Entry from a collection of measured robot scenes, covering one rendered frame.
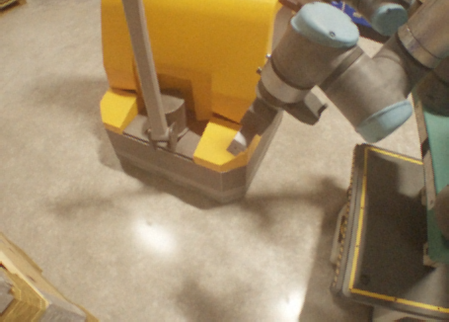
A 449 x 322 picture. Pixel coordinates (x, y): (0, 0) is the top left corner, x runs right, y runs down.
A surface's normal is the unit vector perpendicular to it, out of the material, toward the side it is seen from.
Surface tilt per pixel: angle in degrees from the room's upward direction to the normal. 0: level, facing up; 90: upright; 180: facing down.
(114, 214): 0
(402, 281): 0
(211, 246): 0
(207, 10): 68
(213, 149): 22
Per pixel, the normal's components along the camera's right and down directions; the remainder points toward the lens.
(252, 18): -0.40, 0.40
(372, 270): -0.02, -0.65
